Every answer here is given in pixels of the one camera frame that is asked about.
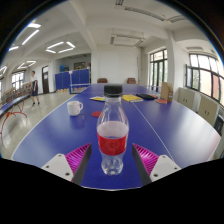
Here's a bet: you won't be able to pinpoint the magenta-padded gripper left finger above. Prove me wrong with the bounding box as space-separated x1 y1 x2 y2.
40 142 93 187

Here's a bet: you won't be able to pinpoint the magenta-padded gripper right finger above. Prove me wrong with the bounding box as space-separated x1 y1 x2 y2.
131 142 183 187

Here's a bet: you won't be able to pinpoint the clear red-labelled drink bottle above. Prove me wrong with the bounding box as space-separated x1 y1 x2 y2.
96 83 130 177

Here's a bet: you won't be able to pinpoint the white mug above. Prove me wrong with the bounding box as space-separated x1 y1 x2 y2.
66 100 84 117

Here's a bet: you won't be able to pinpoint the white cabinet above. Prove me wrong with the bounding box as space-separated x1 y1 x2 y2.
198 95 220 127
177 87 201 111

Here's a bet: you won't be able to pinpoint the yellow book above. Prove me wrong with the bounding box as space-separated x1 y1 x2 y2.
121 94 144 103

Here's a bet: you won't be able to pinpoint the yellow and white pamphlet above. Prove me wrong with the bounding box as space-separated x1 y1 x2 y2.
89 95 107 102

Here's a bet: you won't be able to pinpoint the brown cardboard box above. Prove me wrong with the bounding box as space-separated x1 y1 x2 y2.
160 81 174 103

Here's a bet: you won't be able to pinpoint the table tennis net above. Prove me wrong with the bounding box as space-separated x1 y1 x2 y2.
69 83 91 95

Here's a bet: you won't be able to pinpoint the blue red-legged table tennis table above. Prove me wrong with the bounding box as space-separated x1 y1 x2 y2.
0 94 33 148

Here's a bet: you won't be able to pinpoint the person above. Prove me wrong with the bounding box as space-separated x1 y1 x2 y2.
30 70 41 108

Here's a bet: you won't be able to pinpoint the shelf unit with books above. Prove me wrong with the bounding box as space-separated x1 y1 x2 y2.
0 81 33 106

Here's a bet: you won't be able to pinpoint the dark door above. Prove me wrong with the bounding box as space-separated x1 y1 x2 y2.
41 65 50 95

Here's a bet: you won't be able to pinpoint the blue folded table tennis tables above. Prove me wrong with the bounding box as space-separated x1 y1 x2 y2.
54 68 91 94

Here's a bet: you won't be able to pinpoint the bright white-framed window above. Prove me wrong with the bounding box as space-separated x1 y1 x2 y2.
11 70 25 91

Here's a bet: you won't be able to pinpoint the tall dark-framed window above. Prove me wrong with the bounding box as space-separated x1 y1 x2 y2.
149 48 169 93

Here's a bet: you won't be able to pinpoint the wide dark-framed window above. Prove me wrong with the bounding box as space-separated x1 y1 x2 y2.
185 53 224 106

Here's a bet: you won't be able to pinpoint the group of ceiling lights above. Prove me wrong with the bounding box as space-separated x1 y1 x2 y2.
0 21 77 76

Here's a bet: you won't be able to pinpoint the ceiling air conditioner unit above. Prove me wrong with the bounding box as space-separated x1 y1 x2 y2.
109 31 146 48

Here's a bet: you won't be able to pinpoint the framed wall picture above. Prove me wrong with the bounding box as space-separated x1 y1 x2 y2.
73 60 87 70

